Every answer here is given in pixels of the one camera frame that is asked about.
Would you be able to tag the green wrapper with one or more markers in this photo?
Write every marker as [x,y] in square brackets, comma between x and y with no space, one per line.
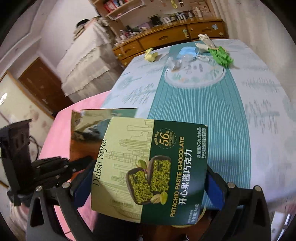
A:
[221,56]

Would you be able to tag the clear plastic wrapper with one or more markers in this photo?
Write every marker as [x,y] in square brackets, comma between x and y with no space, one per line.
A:
[175,64]

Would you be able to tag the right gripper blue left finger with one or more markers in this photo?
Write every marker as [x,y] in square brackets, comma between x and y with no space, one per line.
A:
[81,185]

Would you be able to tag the yellow paper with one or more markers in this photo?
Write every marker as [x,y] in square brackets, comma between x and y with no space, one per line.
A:
[149,55]

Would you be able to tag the blue face mask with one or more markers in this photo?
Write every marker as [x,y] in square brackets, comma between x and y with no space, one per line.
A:
[188,53]

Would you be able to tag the lace covered piano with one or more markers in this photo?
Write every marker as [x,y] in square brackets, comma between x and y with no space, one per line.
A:
[90,67]

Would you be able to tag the wooden desk with drawers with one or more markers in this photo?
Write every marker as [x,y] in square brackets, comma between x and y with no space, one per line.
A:
[169,34]

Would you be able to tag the green pistachio chocolate box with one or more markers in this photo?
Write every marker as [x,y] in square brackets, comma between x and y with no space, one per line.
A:
[146,171]

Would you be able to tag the teal striped leafy tablecloth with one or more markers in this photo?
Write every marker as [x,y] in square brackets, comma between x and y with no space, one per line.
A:
[250,119]

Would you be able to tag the brown wooden door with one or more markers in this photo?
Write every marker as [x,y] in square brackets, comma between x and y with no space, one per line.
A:
[43,84]

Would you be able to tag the pink bed cover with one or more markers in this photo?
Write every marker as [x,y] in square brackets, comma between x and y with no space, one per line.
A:
[57,143]

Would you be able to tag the white tissue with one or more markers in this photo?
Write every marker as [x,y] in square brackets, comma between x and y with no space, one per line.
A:
[206,43]

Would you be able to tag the floral cream curtain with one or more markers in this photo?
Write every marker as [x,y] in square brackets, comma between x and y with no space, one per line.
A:
[258,27]

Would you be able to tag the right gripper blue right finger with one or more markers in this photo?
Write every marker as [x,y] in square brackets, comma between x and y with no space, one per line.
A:
[216,188]

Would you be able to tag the wooden bookshelf with books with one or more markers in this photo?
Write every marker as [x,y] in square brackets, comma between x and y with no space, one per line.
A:
[115,9]

